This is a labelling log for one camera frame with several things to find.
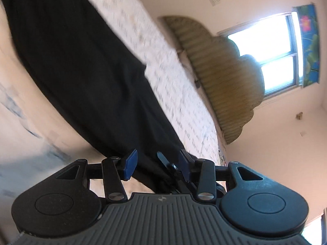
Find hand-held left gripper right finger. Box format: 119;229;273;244
178;149;264;203

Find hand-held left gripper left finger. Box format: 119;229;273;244
54;149;139;203

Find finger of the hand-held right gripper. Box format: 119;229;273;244
156;151;185;194

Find black pants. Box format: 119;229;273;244
0;0;197;195

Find cream script-printed blanket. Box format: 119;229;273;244
0;0;228;245

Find olive tufted headboard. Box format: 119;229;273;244
157;15;266;145

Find window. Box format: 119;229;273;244
217;11;305;101

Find blue floral curtain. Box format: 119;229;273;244
292;3;321;88

